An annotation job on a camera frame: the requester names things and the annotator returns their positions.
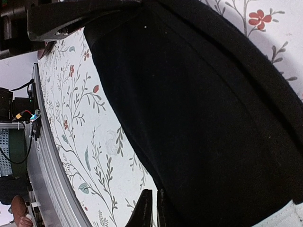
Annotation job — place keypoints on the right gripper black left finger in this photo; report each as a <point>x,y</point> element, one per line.
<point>142,213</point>

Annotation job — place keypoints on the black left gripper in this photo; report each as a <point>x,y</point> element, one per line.
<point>24,24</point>

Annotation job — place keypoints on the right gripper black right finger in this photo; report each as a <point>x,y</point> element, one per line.
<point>162,209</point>

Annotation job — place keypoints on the black white-striped underwear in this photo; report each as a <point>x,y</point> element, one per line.
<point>214,123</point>

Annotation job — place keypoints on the bystander bare hand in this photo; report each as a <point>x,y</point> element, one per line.
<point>19,211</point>

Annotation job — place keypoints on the red patterned bowl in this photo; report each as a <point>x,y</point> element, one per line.
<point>45,51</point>

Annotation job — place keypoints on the floral patterned table cloth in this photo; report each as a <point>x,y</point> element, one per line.
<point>102,168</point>

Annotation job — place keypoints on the aluminium front rail frame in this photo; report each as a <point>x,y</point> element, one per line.
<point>53,192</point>

